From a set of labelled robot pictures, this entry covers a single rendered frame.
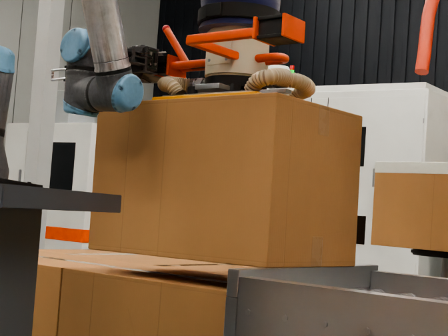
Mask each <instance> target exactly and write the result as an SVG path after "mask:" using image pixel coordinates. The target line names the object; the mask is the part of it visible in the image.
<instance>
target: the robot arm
mask: <svg viewBox="0 0 448 336"><path fill-rule="evenodd" d="M81 3H82V7H83V13H84V17H85V23H86V27H87V28H86V29H82V28H74V29H71V30H69V31H68V32H67V33H66V34H65V35H64V37H63V39H62V41H61V45H60V52H61V56H62V58H63V59H64V60H65V61H66V62H67V70H66V78H65V91H64V98H63V110H64V112H66V113H71V114H76V115H84V116H89V117H97V116H98V114H99V112H103V111H107V112H118V113H123V112H126V111H133V110H134V109H136V108H138V106H139V105H140V103H141V102H142V99H143V94H144V89H143V83H158V80H159V79H160V78H161V77H158V76H154V75H157V74H158V73H153V72H150V71H157V65H158V56H162V55H163V54H162V53H166V51H162V52H158V51H159V49H156V48H152V47H148V46H145V45H136V46H132V47H129V48H128V46H126V42H125V36H124V32H123V25H122V21H121V14H120V10H119V4H118V0H81ZM14 72H15V54H14V52H12V50H10V49H8V48H6V47H3V46H0V178H3V179H8V177H9V166H8V162H7V156H6V152H5V147H4V136H5V128H6V123H7V115H8V110H9V102H10V97H11V89H12V84H13V76H14Z"/></svg>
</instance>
